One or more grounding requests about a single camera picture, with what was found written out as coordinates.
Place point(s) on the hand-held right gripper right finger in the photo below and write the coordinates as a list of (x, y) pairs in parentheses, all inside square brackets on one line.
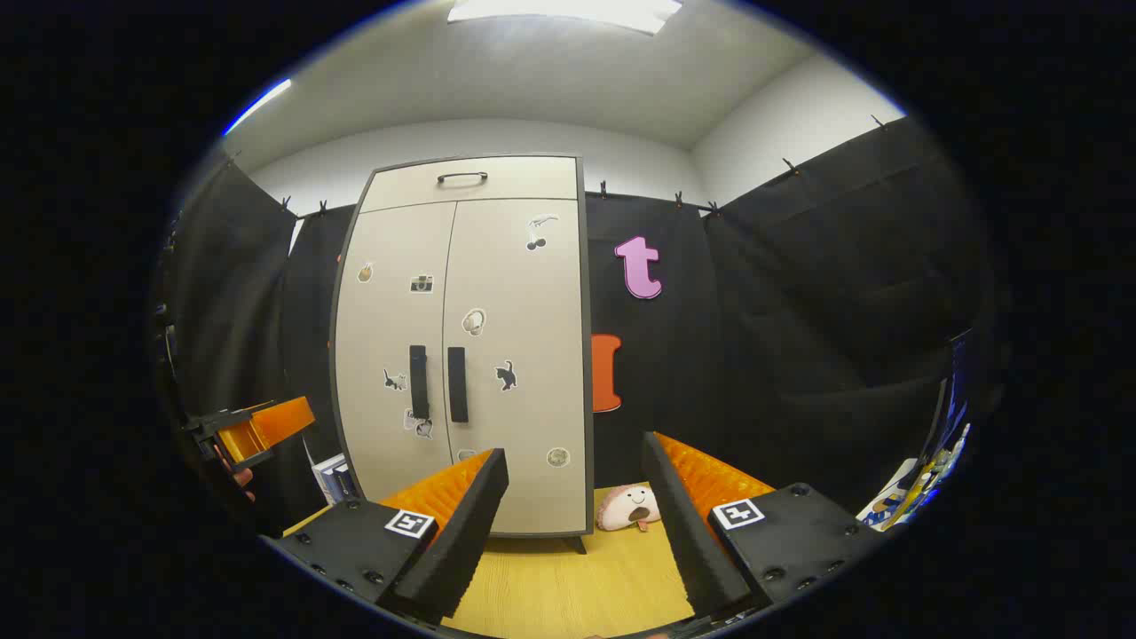
[(679, 515)]

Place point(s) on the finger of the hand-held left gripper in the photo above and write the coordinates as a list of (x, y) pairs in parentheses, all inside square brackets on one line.
[(238, 441), (284, 420)]

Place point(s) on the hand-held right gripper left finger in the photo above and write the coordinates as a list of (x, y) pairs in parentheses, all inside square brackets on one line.
[(475, 506)]

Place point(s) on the beige shoe cabinet door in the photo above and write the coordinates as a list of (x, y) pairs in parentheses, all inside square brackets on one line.
[(382, 337), (524, 417)]

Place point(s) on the beige double-door shoe cabinet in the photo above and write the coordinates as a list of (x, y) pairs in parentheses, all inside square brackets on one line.
[(587, 355)]

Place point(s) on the pink white plush toy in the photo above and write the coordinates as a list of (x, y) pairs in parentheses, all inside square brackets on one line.
[(626, 508)]

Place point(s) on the blue white books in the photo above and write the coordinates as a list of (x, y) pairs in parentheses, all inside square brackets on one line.
[(333, 479)]

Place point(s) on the black backdrop cloth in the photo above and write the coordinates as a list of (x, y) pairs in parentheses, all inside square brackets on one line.
[(799, 311)]

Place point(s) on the long ceiling light strip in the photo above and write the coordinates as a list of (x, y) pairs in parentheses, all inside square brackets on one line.
[(257, 105)]

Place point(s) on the rectangular ceiling light panel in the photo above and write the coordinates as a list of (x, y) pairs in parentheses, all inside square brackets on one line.
[(568, 11)]

